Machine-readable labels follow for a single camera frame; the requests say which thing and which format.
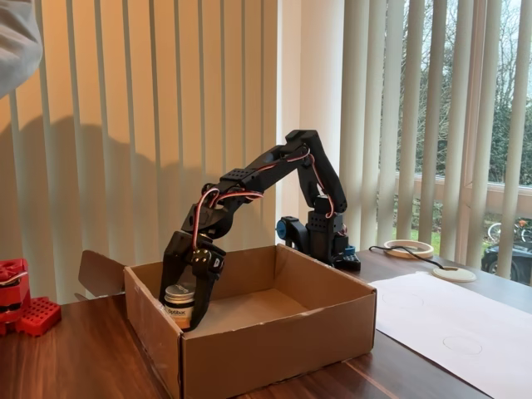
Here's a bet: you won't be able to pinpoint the parked bicycle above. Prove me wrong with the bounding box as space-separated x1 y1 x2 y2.
484 219 532 246

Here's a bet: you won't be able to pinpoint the thin black cable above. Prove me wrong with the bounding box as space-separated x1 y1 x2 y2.
368 244 449 272

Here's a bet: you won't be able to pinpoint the grey sleeved forearm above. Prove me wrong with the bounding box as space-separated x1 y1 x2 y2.
0 0 43 100

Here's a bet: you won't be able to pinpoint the blue table clamp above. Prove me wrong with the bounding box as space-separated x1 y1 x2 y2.
275 215 312 251

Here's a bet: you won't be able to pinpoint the parked dark car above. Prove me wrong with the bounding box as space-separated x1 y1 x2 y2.
480 243 532 286

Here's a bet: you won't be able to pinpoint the white paper sheet with circles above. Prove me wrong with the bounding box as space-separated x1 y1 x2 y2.
368 272 532 399

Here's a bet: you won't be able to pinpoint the cream vertical blinds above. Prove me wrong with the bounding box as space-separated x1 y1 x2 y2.
0 0 278 304
341 0 532 288

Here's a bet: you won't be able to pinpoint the red leader arm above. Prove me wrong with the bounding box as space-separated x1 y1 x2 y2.
0 258 62 337

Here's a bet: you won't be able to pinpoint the round white cable grommet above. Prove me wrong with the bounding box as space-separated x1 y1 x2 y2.
432 266 479 284

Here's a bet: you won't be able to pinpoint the masking tape roll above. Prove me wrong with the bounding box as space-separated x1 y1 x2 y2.
382 239 435 260

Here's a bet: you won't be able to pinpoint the open cardboard box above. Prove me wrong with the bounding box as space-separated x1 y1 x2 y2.
74 244 377 399

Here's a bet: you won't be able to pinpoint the small jar with metal lid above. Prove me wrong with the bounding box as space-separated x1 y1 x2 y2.
162 283 197 330

